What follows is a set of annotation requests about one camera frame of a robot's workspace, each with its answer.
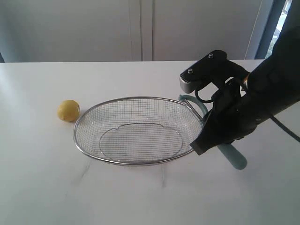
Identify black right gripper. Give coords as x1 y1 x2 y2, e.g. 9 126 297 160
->
190 78 258 155

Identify teal handled peeler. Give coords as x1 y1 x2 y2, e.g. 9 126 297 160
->
178 95 248 170

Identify yellow lemon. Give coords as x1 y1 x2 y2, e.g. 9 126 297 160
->
57 100 80 122

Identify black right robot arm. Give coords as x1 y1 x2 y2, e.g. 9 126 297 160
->
186 27 300 155

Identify white cabinet doors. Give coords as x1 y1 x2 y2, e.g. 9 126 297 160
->
0 0 273 62

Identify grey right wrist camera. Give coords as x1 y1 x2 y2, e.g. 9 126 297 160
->
180 69 208 94

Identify oval wire mesh basket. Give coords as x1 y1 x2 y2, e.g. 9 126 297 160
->
73 96 203 166

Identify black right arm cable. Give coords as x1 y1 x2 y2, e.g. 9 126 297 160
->
193 77 300 143

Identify window frame with glass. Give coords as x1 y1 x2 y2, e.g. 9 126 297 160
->
255 0 300 60

